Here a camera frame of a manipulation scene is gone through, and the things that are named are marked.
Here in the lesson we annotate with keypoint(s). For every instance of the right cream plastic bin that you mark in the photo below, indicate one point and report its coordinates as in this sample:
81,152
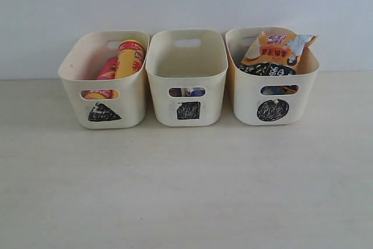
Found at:
249,105

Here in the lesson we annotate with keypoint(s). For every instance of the blue white milk carton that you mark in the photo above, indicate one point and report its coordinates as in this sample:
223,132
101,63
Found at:
193,92

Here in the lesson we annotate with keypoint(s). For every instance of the middle cream plastic bin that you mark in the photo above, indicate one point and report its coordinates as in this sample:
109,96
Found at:
187,58

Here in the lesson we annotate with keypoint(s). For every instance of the blue noodle packet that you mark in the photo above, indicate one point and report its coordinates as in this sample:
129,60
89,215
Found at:
279,90

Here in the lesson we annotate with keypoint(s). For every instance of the cream plastic bin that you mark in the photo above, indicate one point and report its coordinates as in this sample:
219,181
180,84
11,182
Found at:
187,58
104,104
249,105

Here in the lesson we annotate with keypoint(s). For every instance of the left cream plastic bin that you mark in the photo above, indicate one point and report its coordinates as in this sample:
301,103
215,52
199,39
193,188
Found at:
104,104

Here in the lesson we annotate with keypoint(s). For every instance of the yellow chips can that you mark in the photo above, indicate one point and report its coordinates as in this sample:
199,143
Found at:
131,55

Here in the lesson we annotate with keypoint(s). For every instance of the orange noodle packet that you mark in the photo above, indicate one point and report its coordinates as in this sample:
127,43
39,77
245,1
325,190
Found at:
275,54

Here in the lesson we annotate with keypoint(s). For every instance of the purple drink carton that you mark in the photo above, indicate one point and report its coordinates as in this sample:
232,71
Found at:
175,92

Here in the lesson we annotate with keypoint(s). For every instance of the pink chips can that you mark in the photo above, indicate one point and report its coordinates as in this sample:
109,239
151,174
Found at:
107,73

